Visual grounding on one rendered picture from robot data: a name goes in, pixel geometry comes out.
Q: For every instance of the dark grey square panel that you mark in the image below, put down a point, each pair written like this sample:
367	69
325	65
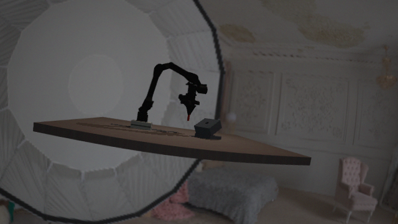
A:
206	128

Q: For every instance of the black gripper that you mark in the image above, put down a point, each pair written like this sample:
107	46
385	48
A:
190	102

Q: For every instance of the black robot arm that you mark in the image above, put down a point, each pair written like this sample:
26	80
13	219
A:
194	86

